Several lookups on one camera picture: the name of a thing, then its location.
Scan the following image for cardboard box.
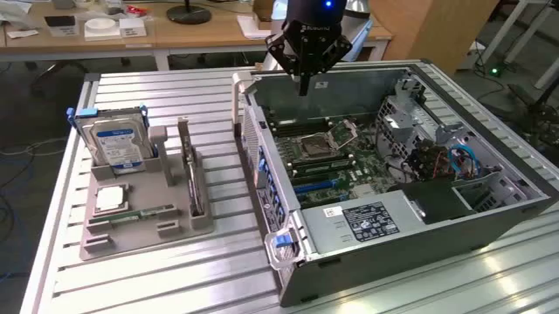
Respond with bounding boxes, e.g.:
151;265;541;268
253;0;286;23

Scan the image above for metal disk bay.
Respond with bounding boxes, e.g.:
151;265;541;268
451;169;518;214

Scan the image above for open black PC case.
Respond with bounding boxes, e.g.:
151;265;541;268
231;61;559;308

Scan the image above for green RAM stick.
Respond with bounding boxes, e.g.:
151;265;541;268
93;205;177;225

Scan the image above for metal drive cage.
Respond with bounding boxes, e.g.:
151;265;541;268
374;94;443;156

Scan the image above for graphics card with metal bracket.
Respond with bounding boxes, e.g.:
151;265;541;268
177;116;207;218

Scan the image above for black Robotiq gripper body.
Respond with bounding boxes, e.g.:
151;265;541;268
279;0;347;78

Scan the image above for grey power supply unit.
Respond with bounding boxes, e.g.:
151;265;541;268
301;190;427;256

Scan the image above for black RAM slots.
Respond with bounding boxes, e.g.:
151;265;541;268
271;118;331;137

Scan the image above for black office chair base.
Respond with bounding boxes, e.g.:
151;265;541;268
24;57;133;97

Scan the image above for wooden cabinet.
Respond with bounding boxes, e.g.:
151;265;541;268
369;0;502;75

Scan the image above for blue case latch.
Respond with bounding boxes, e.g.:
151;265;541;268
271;233;293;251

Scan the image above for silver CPU chip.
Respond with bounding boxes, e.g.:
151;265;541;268
95;186;129;212

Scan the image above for blue wire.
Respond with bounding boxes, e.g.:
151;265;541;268
450;143;482;180

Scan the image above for wooden desk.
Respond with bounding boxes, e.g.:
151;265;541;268
0;0;394;71

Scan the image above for green motherboard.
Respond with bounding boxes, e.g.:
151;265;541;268
262;114;410;210

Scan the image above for blue expansion slot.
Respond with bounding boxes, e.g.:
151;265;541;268
295;178;347;194

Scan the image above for CPU socket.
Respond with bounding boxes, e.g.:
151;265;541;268
297;133;334;161

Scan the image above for hard disk with blue carrier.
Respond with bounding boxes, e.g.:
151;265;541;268
65;103;153;175

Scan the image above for black lamp base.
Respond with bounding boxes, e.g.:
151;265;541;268
166;0;214;26

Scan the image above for small white labelled box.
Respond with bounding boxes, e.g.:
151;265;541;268
118;17;147;39

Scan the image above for white table frame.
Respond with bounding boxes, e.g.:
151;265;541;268
478;0;559;90

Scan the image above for white paper slip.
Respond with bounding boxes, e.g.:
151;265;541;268
6;29;41;40

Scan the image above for white box with round dish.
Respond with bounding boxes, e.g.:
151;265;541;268
83;18;122;42

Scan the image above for grey parts rack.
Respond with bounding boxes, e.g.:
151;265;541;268
78;117;217;262

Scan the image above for red packet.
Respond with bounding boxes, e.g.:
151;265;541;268
126;3;151;18

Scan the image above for white box with black top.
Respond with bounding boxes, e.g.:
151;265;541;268
45;15;81;38

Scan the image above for blue floor cable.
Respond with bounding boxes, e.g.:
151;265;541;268
0;156;39;281

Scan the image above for metal socket cover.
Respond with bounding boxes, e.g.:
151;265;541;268
327;118;362;145

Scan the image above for red wire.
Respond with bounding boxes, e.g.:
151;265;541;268
430;147;459;180

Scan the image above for white floor cable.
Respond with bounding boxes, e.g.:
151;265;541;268
0;136;70;157

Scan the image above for white paper stack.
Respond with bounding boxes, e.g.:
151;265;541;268
237;14;275;41

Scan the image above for black stand base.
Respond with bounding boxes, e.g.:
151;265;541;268
506;81;559;150

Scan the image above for black plastic shroud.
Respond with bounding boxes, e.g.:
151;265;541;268
390;179;478;225

